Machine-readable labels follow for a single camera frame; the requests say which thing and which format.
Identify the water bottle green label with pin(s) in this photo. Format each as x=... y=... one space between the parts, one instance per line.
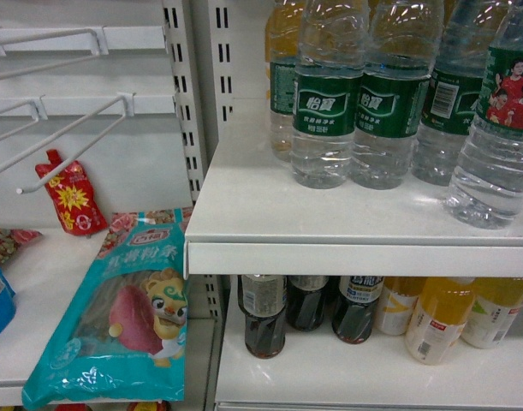
x=486 y=188

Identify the white upper shelf board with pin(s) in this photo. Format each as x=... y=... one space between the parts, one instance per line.
x=252 y=217

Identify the white shelf board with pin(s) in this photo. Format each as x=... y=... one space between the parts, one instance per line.
x=316 y=371
x=252 y=217

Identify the water bottle left shelf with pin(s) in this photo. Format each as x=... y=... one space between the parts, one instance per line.
x=330 y=64

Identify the white lower shelf board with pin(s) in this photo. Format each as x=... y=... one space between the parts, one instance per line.
x=316 y=371

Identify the white slotted shelf upright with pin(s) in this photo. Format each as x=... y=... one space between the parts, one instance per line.
x=207 y=295

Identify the water bottle rear left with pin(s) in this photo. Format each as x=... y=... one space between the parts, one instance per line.
x=281 y=47

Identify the water bottle team label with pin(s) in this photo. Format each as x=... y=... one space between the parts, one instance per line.
x=403 y=44

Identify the water bottle barcode right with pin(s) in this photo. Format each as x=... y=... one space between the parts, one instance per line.
x=454 y=87

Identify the dark tea bottle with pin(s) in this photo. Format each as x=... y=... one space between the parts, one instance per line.
x=306 y=299
x=263 y=300
x=356 y=304

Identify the yellow white juice bottle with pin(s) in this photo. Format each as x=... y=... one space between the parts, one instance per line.
x=439 y=318
x=498 y=301
x=396 y=303

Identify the red sauce pouch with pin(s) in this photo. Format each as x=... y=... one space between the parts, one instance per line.
x=73 y=197

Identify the teal noodle snack bag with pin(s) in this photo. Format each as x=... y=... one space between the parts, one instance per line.
x=124 y=333

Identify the floral snack bag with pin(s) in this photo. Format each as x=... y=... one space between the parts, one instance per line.
x=12 y=240

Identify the white wire display hook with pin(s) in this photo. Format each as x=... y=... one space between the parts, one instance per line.
x=124 y=99
x=31 y=51

